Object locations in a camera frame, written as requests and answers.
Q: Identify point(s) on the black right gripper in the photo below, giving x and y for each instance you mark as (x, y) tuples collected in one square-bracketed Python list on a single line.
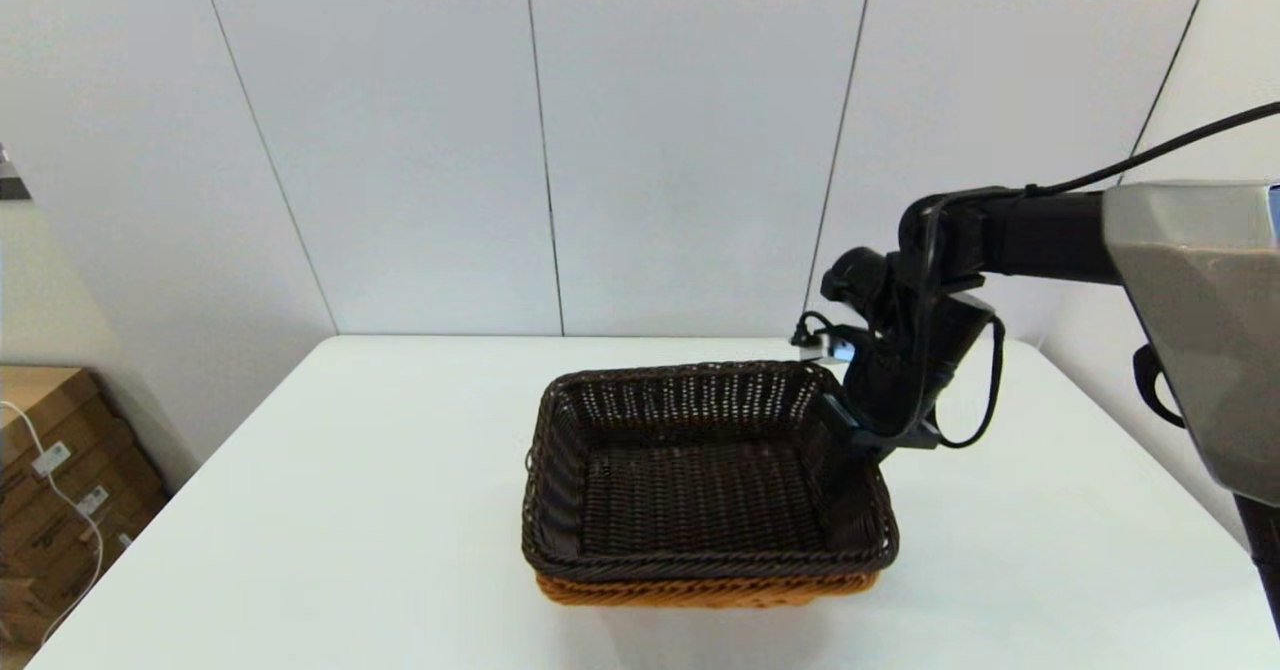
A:
[(900, 380)]

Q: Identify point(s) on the dark brown wicker basket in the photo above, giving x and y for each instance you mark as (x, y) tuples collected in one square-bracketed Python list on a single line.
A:
[(690, 490)]

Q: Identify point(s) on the orange wicker basket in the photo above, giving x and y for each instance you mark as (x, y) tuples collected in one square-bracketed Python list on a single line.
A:
[(700, 590)]

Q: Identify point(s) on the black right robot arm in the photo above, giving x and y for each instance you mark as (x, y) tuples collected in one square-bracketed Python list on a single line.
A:
[(1200, 300)]

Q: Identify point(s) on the brown cardboard box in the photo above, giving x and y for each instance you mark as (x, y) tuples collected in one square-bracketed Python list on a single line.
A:
[(70, 420)]

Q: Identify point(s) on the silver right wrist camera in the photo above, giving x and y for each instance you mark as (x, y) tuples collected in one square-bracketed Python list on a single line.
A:
[(828, 350)]

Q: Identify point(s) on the dark grey wall fixture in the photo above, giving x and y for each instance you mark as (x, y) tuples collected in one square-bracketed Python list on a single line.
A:
[(12, 190)]

